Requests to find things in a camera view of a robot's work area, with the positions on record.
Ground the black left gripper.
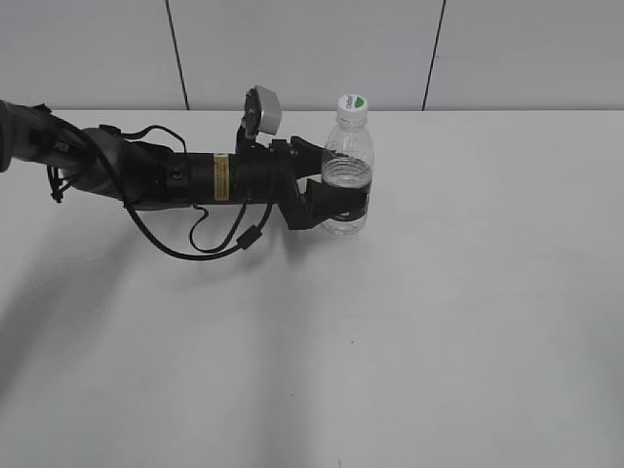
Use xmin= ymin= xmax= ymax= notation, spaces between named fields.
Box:
xmin=187 ymin=136 xmax=370 ymax=230

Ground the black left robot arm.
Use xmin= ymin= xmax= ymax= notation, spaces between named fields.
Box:
xmin=1 ymin=101 xmax=370 ymax=230

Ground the white green bottle cap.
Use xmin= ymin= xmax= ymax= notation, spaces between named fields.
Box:
xmin=336 ymin=94 xmax=369 ymax=122

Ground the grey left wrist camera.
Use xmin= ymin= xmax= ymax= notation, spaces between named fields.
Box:
xmin=236 ymin=85 xmax=283 ymax=152

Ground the clear cestbon water bottle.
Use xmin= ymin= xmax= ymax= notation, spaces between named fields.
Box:
xmin=321 ymin=114 xmax=374 ymax=235

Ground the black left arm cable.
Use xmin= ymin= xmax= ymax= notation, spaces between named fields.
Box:
xmin=46 ymin=125 xmax=275 ymax=261

